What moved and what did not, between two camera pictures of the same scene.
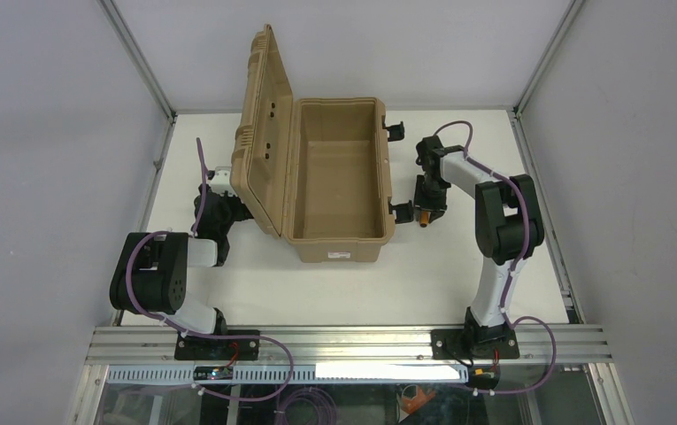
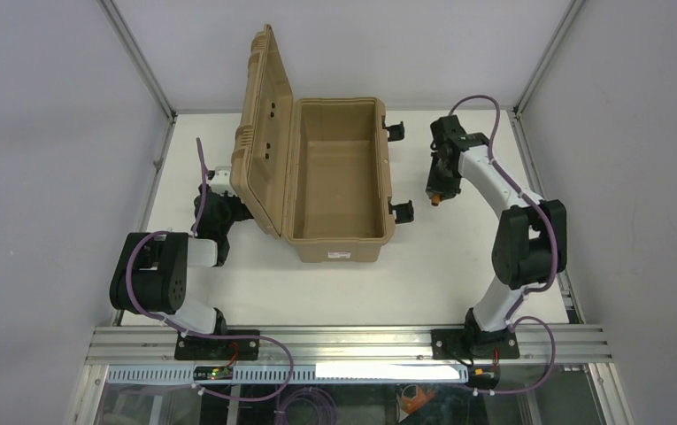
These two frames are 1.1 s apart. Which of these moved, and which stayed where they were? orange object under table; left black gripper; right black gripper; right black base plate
Moved: right black gripper
Stayed: orange object under table; right black base plate; left black gripper
